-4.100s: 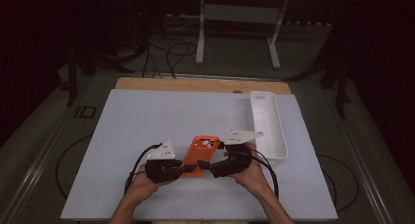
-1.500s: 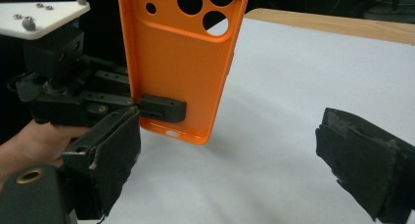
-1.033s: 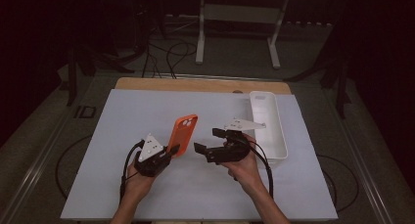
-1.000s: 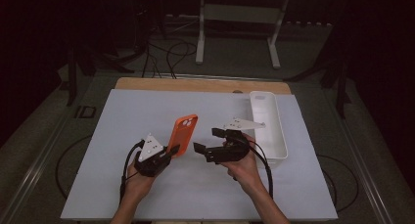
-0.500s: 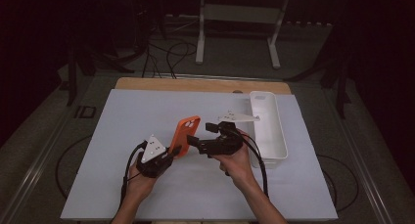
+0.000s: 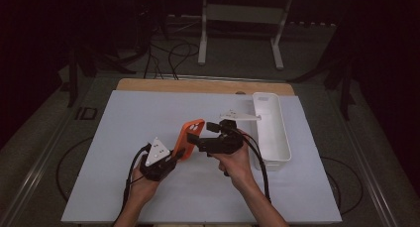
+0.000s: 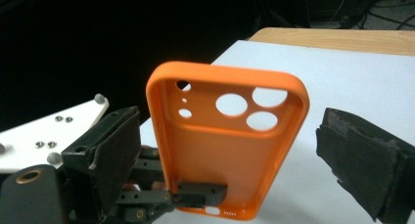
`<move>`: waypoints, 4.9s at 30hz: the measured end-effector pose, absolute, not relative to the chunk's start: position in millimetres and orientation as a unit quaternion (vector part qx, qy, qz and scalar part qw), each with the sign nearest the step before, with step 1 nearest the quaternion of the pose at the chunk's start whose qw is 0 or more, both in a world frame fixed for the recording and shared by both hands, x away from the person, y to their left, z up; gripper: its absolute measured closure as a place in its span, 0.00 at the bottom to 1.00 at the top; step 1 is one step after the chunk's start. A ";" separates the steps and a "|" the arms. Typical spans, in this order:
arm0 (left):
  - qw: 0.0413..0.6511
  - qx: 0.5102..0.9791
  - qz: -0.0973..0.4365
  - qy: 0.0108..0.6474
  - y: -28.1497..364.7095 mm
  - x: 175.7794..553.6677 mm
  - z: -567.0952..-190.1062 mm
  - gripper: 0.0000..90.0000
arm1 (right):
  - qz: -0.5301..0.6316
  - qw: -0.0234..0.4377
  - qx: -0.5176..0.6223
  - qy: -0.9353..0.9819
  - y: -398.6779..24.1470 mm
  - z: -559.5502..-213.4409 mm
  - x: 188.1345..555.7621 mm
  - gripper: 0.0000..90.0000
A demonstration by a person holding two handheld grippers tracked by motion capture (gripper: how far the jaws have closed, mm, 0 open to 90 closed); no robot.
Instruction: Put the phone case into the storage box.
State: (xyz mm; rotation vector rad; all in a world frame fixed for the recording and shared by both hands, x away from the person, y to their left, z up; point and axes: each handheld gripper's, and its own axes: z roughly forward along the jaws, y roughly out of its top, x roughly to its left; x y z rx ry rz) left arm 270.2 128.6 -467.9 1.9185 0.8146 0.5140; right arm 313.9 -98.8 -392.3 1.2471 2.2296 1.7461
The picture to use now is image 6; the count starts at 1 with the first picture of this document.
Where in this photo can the white metal stand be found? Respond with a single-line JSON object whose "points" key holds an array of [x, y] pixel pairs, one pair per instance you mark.
{"points": [[244, 14]]}

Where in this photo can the person's right hand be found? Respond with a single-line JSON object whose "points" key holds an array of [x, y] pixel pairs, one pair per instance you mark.
{"points": [[236, 167]]}

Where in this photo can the white table mat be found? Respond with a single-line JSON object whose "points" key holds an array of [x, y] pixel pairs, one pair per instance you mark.
{"points": [[132, 121]]}

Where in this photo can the orange phone case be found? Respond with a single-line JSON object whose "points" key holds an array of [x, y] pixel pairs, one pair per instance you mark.
{"points": [[190, 142]]}

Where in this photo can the person's left hand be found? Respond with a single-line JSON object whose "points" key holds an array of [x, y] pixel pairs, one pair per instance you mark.
{"points": [[143, 187]]}

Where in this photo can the dark tripod stand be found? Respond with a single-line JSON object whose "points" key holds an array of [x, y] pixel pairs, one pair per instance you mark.
{"points": [[85, 65], [336, 75]]}

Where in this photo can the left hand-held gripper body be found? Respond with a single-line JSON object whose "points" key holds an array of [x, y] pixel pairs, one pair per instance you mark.
{"points": [[157, 161]]}

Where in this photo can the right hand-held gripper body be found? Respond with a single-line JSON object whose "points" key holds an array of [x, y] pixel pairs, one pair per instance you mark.
{"points": [[224, 142]]}

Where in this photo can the white plastic bin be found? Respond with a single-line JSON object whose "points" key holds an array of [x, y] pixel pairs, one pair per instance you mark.
{"points": [[270, 134]]}

